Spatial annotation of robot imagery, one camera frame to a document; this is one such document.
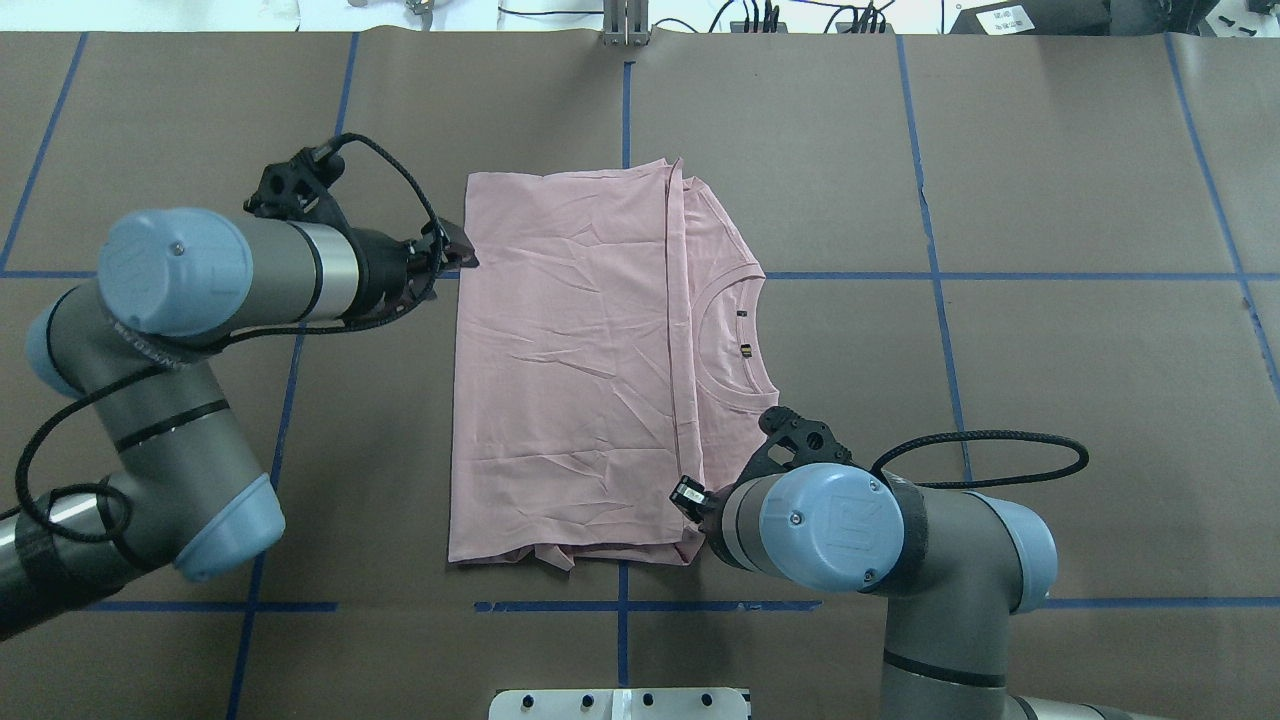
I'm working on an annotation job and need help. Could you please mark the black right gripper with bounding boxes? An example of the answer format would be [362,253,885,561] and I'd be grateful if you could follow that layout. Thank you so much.
[669,478,733,551]

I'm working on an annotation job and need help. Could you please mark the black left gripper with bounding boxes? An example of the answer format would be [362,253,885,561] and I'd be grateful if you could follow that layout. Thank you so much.
[352,220,480,322]

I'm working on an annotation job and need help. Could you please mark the pink t-shirt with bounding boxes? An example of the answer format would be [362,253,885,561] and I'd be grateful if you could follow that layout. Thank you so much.
[448,160,780,571]

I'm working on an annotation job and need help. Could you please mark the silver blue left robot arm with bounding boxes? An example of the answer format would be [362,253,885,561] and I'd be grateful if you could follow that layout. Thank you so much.
[3,208,477,639]

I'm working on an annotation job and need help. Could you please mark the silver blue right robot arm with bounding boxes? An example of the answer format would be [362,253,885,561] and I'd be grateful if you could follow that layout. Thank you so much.
[669,462,1126,719]

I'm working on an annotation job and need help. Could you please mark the blue tape grid lines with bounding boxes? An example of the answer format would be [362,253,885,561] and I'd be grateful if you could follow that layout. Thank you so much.
[3,29,1277,719]

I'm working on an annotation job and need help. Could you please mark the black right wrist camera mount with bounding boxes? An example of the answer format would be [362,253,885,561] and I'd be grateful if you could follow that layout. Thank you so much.
[735,406,856,484]

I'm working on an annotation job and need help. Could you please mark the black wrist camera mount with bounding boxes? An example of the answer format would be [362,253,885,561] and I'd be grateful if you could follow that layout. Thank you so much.
[243,143,349,233]
[735,406,856,484]

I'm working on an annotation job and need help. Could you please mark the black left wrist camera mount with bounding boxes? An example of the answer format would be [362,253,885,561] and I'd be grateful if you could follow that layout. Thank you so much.
[243,143,349,233]

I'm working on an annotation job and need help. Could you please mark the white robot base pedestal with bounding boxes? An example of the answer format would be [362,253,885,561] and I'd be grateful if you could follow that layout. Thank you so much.
[486,687,753,719]

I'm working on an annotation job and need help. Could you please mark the aluminium frame post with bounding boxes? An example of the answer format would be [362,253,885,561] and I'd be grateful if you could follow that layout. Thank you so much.
[600,0,652,47]

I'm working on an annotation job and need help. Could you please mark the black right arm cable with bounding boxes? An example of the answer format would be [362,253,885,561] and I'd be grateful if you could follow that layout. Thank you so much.
[870,430,1091,491]

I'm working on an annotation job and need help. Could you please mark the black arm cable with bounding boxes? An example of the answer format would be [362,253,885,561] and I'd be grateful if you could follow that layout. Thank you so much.
[15,133,451,546]
[870,430,1091,491]

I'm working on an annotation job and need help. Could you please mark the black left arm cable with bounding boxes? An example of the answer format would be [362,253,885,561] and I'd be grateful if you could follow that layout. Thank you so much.
[15,133,451,546]

